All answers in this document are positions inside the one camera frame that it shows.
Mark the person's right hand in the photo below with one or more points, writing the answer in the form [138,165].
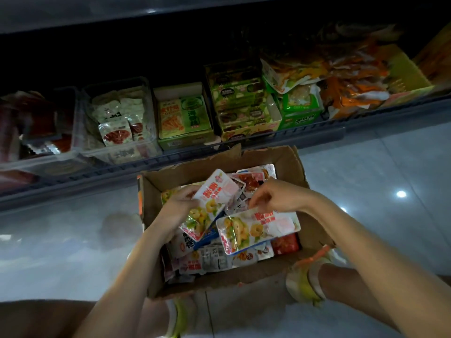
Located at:
[282,195]

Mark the person's left hand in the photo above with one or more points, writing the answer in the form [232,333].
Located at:
[175,211]

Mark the brown cardboard box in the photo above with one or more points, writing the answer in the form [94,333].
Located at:
[296,165]

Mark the large white yellow snack packet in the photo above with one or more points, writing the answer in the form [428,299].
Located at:
[257,230]
[211,200]

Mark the pile of snack packets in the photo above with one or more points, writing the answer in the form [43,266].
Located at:
[211,260]

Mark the grey metal store shelf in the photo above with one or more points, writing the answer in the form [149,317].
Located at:
[211,14]

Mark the person's left forearm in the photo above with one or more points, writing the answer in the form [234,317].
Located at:
[123,292]

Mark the person's right forearm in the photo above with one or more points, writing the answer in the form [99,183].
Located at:
[380,264]

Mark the person's right shoe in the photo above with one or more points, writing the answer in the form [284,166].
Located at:
[299,281]

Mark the person's shoe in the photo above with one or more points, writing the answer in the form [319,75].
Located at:
[184,320]
[299,281]

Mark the person's right leg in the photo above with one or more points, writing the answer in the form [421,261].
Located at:
[338,285]

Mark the person's leg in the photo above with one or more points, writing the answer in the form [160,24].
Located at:
[338,285]
[49,320]

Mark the person's left shoe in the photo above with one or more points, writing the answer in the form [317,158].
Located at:
[184,320]

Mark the person's left leg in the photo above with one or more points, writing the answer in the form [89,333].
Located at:
[49,320]

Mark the clear plastic tray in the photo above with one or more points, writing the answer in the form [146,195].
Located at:
[46,164]
[123,155]
[15,181]

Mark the green snack packets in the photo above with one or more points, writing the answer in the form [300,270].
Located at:
[303,105]

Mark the green orange display carton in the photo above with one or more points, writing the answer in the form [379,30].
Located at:
[183,116]

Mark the white sock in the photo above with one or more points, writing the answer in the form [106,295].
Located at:
[170,317]

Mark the pile of orange yellow packets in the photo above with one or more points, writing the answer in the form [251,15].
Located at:
[345,74]

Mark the lime green display tray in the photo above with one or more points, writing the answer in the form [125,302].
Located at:
[409,75]

